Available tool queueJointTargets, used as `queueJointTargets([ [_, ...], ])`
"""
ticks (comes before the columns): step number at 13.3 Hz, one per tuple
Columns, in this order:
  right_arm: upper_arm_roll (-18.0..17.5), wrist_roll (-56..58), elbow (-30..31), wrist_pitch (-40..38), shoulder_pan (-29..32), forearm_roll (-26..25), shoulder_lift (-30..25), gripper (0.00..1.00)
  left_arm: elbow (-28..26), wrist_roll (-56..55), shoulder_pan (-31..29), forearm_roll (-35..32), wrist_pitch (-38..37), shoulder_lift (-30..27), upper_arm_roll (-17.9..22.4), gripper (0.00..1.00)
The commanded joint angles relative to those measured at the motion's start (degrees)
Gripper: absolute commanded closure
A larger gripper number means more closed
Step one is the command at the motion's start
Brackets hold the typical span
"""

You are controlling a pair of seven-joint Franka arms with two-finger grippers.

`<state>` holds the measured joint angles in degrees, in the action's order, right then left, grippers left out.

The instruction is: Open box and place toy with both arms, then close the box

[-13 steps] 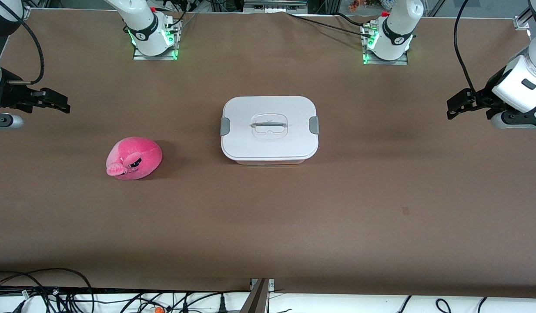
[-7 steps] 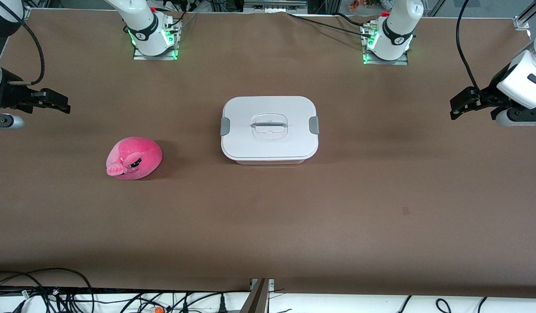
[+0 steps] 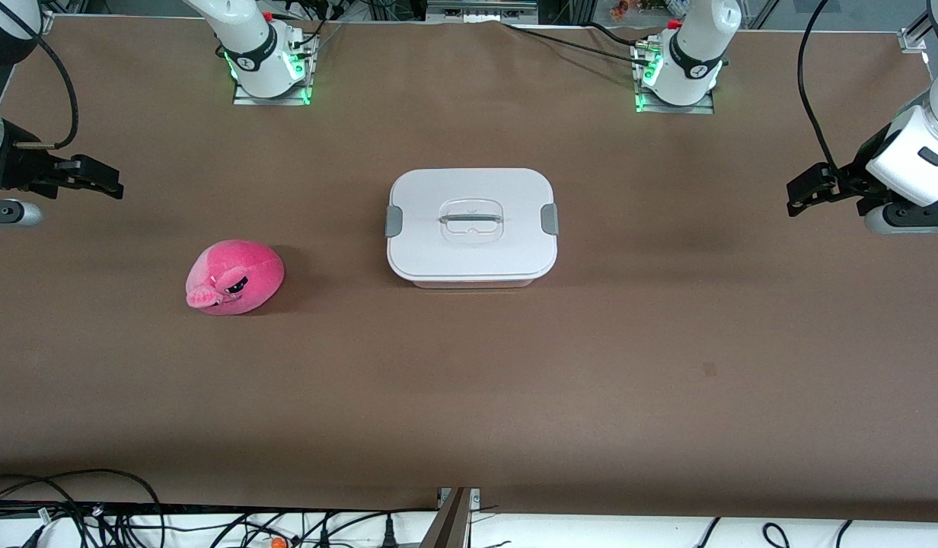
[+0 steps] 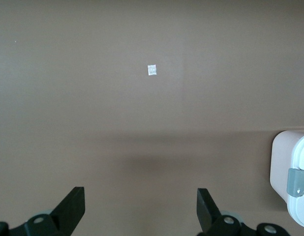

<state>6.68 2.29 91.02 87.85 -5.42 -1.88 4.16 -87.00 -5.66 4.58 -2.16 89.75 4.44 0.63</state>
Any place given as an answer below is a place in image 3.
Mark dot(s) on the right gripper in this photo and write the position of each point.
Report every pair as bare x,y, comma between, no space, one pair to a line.
20,169

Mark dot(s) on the aluminium profile post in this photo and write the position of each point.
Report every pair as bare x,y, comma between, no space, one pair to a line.
450,525

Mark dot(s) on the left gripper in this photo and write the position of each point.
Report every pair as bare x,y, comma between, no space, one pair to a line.
852,180

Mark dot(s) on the small orange figure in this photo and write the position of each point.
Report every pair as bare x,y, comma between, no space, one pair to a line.
620,9

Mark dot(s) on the brown table cover sheet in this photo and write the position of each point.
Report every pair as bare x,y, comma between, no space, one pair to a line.
515,380

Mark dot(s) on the white box lid grey latches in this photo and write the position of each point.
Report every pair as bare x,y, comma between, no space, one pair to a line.
469,251

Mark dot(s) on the pink plastic storage box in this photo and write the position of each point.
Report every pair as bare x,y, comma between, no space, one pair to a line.
473,282

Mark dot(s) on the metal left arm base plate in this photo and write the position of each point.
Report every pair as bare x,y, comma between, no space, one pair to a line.
705,109

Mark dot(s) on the pink plush toy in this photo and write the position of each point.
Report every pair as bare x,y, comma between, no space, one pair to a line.
237,278

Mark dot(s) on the metal corner bracket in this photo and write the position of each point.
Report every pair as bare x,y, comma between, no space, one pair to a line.
47,21
914,39

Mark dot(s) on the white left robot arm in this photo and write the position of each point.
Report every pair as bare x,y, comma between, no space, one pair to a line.
693,53

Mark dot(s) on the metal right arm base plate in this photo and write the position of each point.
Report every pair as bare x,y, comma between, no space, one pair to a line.
244,100

